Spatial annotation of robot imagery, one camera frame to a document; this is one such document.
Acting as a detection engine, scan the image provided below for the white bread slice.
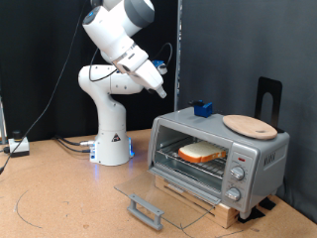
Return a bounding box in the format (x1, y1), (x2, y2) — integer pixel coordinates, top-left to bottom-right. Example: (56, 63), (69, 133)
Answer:
(177, 140), (228, 165)

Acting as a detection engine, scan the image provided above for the plain black base cable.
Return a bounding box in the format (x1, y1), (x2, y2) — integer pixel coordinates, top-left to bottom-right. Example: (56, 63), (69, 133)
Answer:
(54, 138), (93, 154)

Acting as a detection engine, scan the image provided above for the silver toaster oven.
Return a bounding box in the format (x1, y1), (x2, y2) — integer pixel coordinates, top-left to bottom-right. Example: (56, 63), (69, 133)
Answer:
(147, 106), (291, 219)

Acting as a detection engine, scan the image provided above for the vertical metal pole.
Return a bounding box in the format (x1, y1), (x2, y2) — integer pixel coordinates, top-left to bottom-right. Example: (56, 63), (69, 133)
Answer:
(173, 0), (183, 112)

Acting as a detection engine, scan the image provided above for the round wooden cutting board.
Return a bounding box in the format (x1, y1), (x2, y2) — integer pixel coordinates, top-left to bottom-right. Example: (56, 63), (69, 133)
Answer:
(222, 114), (278, 141)

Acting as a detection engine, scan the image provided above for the glass oven door grey handle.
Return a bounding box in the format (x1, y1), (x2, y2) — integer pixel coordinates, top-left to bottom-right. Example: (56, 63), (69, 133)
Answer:
(113, 167), (223, 231)

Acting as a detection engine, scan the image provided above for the wrist camera blue mount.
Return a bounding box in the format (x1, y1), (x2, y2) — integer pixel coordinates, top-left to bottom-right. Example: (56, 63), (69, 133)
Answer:
(151, 59), (168, 76)

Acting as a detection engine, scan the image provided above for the wooden slatted block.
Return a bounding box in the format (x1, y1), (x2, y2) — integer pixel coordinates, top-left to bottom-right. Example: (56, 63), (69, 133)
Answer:
(154, 170), (241, 230)

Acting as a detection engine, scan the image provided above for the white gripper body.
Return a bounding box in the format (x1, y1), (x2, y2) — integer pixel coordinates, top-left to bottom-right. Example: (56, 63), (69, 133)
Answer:
(126, 59), (165, 92)

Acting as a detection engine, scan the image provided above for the grey metal frame post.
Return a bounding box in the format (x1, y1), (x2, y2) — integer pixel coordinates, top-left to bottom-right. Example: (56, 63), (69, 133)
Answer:
(0, 95), (7, 145)

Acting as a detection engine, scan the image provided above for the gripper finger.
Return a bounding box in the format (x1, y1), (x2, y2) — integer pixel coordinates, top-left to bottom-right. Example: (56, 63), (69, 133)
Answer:
(156, 85), (168, 100)

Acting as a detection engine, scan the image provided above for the silver oven knob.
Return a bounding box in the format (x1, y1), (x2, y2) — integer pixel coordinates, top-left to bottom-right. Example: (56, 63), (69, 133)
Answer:
(225, 186), (242, 202)
(230, 165), (246, 181)

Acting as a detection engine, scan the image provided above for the white emergency stop button box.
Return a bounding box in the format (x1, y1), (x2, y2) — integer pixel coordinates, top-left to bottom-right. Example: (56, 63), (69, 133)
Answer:
(8, 130), (31, 159)

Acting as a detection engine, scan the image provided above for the black foam pad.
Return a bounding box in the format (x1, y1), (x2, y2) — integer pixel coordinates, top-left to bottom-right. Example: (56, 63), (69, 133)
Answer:
(237, 206), (266, 224)
(259, 197), (276, 211)

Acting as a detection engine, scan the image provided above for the metal wire oven rack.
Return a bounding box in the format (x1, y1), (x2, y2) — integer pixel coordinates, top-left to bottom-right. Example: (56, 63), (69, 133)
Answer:
(157, 137), (231, 179)

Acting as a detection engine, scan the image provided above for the black metal bookend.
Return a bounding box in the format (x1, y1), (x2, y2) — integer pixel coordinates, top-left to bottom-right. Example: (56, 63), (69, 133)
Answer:
(255, 76), (285, 134)

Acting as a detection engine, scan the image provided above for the long black camera cable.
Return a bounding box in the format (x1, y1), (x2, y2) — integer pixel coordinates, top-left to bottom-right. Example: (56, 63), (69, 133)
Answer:
(0, 0), (173, 175)

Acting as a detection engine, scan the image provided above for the black base cable silver connector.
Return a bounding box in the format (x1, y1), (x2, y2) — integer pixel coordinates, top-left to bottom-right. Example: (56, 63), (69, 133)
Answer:
(53, 134), (97, 147)

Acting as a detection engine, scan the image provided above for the small blue block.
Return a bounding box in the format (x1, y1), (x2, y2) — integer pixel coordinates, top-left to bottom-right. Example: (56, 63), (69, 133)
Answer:
(188, 98), (214, 119)

